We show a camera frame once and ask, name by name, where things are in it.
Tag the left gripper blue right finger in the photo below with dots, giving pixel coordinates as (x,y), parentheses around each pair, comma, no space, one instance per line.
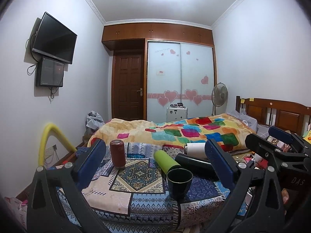
(223,164)

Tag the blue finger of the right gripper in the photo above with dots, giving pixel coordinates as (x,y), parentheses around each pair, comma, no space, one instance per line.
(264,148)
(281,135)

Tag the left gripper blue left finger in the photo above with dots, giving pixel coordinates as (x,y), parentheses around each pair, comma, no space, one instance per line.
(87,164)

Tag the dark green cup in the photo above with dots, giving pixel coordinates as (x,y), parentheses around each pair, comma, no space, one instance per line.
(179,182)

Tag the right hand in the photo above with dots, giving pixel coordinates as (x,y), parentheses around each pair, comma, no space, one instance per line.
(285,196)

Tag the grey pillow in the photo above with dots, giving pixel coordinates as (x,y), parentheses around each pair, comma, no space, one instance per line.
(252,123)

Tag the wooden headboard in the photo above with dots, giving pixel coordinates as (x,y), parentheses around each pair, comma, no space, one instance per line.
(285,115)

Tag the black thermos bottle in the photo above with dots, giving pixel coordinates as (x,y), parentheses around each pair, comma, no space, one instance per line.
(199,167)

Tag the red bottle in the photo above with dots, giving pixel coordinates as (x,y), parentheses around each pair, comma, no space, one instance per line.
(117,153)

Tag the colourful patchwork blanket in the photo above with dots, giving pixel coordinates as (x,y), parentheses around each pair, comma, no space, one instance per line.
(229,132)

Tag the white bottle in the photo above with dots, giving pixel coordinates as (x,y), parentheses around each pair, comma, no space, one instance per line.
(195,150)

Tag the grey clothes pile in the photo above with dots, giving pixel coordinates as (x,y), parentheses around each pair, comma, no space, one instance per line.
(93,122)

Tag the yellow foam tube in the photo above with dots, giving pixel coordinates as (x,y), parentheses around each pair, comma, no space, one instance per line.
(52,133)

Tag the blue patterned cloth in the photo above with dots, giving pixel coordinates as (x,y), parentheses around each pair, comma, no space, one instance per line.
(136,199)

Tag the standing electric fan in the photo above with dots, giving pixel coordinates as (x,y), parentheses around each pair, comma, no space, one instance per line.
(219,96)

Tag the lime green bottle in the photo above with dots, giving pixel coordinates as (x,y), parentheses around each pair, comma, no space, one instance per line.
(165,162)

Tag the white bedside cabinet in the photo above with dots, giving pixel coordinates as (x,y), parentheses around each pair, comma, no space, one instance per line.
(176,112)

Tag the white sliding wardrobe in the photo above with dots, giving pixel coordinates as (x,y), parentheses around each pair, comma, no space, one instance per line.
(179,73)

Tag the brown wooden door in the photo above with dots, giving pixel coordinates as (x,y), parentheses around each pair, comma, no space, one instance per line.
(127,85)

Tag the wooden overhead cabinet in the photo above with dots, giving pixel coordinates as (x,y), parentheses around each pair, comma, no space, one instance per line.
(133,35)

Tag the small black wall monitor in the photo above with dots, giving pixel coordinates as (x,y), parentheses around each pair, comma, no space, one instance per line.
(49,73)

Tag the black wall television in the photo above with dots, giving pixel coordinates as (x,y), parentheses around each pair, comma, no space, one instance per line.
(54,40)

